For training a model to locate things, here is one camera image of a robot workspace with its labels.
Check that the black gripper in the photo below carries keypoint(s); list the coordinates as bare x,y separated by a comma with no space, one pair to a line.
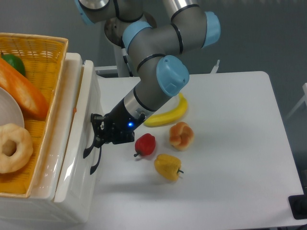
118,125

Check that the white drawer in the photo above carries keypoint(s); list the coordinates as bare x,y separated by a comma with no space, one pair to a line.
75,188

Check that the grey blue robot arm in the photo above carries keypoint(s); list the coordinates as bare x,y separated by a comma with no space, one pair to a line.
153,53

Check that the white drawer cabinet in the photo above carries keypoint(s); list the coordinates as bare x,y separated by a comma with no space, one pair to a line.
40,204

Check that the red toy pepper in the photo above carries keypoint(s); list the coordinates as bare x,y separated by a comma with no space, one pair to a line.
145,145

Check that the yellow banana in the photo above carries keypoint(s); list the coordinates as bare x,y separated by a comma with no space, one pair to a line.
169,116

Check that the yellow toy pepper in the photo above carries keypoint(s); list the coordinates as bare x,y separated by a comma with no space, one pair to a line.
168,166

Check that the knotted bread roll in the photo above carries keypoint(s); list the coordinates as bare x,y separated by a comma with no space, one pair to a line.
181,136

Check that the orange baguette bread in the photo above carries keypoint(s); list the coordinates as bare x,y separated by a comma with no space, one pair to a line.
29,98

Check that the yellow woven basket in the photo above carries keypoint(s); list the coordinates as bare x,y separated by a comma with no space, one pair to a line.
43,57

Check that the white plate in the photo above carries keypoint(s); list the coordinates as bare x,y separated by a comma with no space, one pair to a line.
10,111

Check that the beige doughnut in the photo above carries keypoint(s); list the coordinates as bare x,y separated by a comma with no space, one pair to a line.
16,147

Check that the green toy fruit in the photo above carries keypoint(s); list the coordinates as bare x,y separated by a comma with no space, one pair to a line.
15,62

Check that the black device at edge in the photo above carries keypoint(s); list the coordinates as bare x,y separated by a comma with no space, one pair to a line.
298,205

